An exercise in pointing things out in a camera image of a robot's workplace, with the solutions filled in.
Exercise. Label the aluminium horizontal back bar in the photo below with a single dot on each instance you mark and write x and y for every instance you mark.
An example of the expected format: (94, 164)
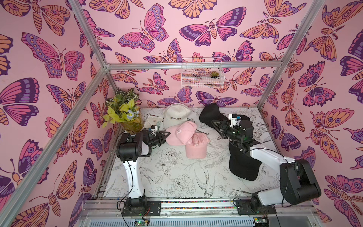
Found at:
(225, 64)

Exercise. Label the potted green plant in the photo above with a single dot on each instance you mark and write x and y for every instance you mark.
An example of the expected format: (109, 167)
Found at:
(124, 109)

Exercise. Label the plain black cap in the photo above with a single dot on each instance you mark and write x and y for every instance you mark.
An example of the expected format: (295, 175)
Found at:
(242, 165)
(211, 113)

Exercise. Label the white Colorado cap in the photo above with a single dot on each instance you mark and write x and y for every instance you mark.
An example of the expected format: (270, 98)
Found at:
(175, 114)

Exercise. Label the white wire basket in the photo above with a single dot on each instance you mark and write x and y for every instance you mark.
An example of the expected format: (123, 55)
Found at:
(200, 77)

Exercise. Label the aluminium corner post left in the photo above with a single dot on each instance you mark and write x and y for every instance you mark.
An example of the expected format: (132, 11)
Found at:
(83, 22)

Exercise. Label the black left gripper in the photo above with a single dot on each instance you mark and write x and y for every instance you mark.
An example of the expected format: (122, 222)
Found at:
(160, 139)

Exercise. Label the pink cap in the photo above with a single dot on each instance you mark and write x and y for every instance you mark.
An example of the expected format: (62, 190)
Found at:
(197, 148)
(181, 135)

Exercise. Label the small succulent in basket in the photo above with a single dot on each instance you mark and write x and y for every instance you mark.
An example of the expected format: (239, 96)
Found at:
(214, 74)

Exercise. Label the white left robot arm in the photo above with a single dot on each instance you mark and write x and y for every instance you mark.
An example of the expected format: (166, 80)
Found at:
(130, 148)

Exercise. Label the plain black cap back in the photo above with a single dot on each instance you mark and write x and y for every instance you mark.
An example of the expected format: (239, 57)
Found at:
(211, 113)

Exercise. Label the aluminium left side bar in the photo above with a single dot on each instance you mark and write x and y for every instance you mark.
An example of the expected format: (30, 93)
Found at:
(22, 192)

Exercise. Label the aluminium corner post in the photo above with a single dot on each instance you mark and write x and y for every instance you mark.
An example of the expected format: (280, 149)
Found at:
(83, 22)
(298, 37)

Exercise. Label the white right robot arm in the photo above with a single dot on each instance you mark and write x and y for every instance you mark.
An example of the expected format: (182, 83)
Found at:
(297, 180)

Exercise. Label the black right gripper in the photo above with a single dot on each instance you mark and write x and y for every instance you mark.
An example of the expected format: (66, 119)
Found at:
(220, 126)

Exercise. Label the aluminium corner post right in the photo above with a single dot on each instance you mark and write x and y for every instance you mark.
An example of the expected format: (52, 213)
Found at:
(298, 37)

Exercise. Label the plain black cap front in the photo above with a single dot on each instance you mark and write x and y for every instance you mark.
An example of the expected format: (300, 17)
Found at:
(242, 165)

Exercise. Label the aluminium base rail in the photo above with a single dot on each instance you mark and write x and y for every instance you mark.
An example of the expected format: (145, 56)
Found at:
(217, 212)

